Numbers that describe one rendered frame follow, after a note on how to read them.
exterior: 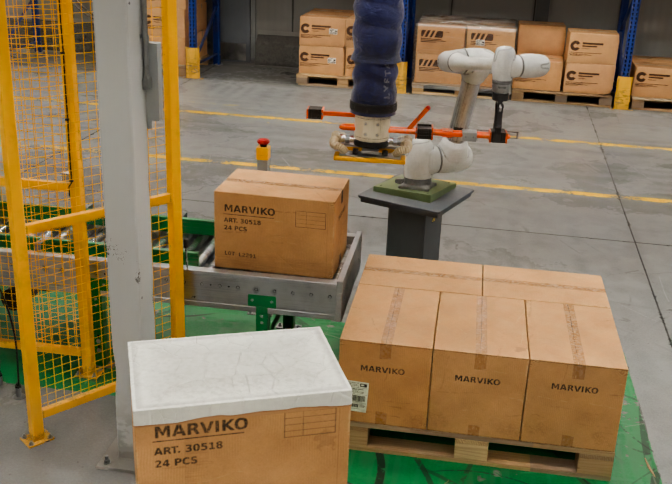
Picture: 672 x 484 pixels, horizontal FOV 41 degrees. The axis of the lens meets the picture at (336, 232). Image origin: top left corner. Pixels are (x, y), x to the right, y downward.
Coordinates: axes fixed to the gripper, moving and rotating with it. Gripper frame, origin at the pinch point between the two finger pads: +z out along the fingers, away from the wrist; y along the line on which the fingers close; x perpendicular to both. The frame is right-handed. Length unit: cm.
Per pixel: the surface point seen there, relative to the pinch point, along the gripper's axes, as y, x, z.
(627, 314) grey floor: -84, 97, 127
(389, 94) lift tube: 9, -52, -18
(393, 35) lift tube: 10, -51, -45
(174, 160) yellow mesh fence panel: 41, -146, 11
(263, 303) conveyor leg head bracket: 33, -106, 82
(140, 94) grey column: 97, -143, -31
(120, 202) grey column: 106, -150, 9
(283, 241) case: 18, -99, 55
